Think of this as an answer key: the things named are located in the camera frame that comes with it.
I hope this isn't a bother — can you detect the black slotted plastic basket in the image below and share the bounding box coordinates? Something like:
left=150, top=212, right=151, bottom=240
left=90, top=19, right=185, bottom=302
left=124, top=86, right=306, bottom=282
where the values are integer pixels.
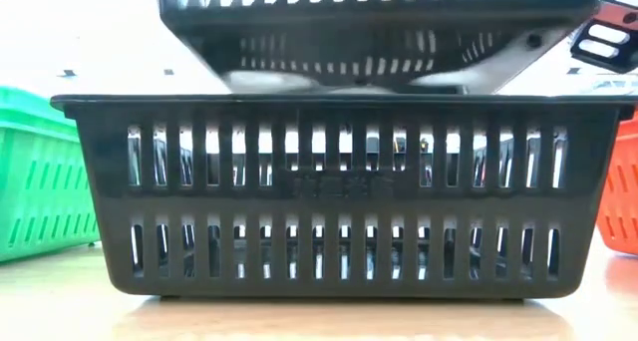
left=49, top=94, right=638, bottom=302
left=156, top=0, right=615, bottom=96

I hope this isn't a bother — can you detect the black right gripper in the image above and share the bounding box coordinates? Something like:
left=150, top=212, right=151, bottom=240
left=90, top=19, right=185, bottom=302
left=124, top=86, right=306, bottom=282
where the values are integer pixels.
left=407, top=0, right=638, bottom=96

